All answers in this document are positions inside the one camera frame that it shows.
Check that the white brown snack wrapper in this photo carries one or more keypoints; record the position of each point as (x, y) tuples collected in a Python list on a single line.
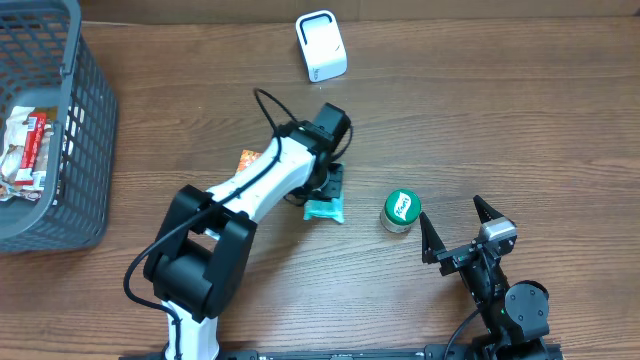
[(13, 147)]

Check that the grey plastic mesh basket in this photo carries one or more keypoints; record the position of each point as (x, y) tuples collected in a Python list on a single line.
[(46, 63)]

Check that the teal wipes packet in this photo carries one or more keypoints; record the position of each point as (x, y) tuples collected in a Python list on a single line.
[(332, 209)]

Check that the red white snack bar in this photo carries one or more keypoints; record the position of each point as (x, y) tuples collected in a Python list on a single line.
[(36, 122)]

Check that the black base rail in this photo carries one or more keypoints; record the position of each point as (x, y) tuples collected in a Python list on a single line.
[(429, 352)]

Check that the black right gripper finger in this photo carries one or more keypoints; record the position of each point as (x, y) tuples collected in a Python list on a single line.
[(485, 212), (432, 245)]

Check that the white barcode scanner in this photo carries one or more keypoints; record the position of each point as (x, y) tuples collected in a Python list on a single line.
[(321, 45)]

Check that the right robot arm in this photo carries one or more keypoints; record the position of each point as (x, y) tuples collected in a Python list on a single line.
[(515, 316)]

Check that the orange snack packet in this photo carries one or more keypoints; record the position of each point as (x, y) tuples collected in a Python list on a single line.
[(246, 159)]

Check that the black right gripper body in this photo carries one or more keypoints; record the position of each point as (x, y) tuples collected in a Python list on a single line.
[(456, 259)]

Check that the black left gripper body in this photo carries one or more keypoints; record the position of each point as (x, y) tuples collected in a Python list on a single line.
[(335, 182)]

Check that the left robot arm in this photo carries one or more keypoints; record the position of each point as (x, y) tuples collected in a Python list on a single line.
[(202, 248)]

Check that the green lid glass jar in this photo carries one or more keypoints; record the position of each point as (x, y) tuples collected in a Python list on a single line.
[(400, 211)]

